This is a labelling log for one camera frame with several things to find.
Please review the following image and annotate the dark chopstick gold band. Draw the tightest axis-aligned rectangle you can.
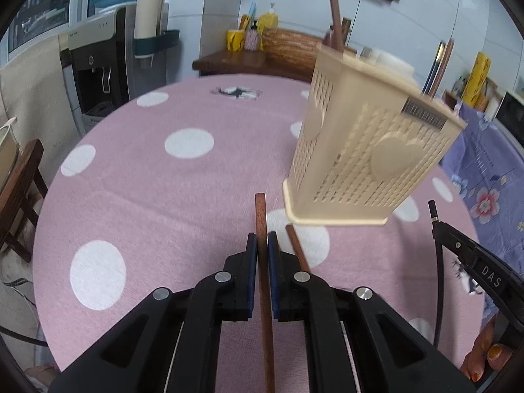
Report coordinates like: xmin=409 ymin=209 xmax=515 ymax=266
xmin=422 ymin=41 xmax=446 ymax=94

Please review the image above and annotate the person's right hand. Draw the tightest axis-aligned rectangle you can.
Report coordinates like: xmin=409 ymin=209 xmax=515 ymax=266
xmin=460 ymin=315 xmax=513 ymax=382

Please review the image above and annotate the purple floral cloth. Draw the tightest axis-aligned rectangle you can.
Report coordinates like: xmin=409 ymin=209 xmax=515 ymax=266
xmin=441 ymin=104 xmax=523 ymax=274

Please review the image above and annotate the pink polka dot tablecloth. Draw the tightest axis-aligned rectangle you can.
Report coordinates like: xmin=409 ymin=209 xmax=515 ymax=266
xmin=33 ymin=75 xmax=477 ymax=369

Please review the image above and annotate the white microwave oven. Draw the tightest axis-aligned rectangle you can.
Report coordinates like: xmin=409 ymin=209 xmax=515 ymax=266
xmin=495 ymin=91 xmax=524 ymax=144

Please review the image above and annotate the cream plastic utensil holder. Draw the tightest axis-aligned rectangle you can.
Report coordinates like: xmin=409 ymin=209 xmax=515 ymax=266
xmin=282 ymin=68 xmax=466 ymax=225

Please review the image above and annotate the yellow rolled packet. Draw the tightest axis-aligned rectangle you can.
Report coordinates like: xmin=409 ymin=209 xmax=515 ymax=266
xmin=462 ymin=52 xmax=491 ymax=106

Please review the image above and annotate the small wooden stool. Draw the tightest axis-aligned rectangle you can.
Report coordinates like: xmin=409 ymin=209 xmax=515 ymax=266
xmin=1 ymin=139 xmax=48 ymax=264

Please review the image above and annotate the brown white rice cooker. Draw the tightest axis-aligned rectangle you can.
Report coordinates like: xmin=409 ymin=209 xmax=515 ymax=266
xmin=357 ymin=47 xmax=419 ymax=88

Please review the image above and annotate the grey water dispenser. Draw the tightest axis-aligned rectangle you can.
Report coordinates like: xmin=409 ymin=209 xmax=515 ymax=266
xmin=60 ymin=3 xmax=167 ymax=136

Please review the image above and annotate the dark wooden counter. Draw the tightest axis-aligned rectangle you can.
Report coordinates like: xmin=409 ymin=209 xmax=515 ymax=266
xmin=193 ymin=51 xmax=313 ymax=83

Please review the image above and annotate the yellow mug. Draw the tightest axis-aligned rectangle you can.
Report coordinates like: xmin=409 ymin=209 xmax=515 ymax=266
xmin=227 ymin=29 xmax=246 ymax=52

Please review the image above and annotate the yellow soap dispenser bottle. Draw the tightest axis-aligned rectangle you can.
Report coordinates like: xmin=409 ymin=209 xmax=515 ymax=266
xmin=257 ymin=3 xmax=279 ymax=36

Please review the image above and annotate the window with frame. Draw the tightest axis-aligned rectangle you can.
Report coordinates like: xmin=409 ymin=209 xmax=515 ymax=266
xmin=1 ymin=0 xmax=87 ymax=60

